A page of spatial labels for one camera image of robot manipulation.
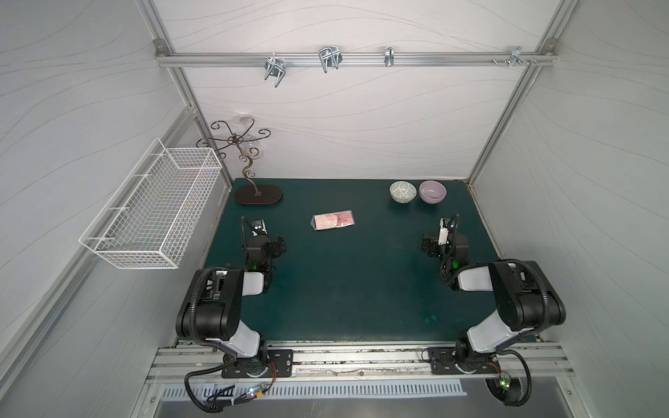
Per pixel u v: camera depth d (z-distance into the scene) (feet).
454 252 2.39
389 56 2.56
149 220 2.26
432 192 3.75
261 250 2.34
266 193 3.79
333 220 3.43
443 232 2.79
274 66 2.49
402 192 3.77
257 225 2.63
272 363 2.39
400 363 2.46
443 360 2.41
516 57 2.51
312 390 2.30
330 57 2.51
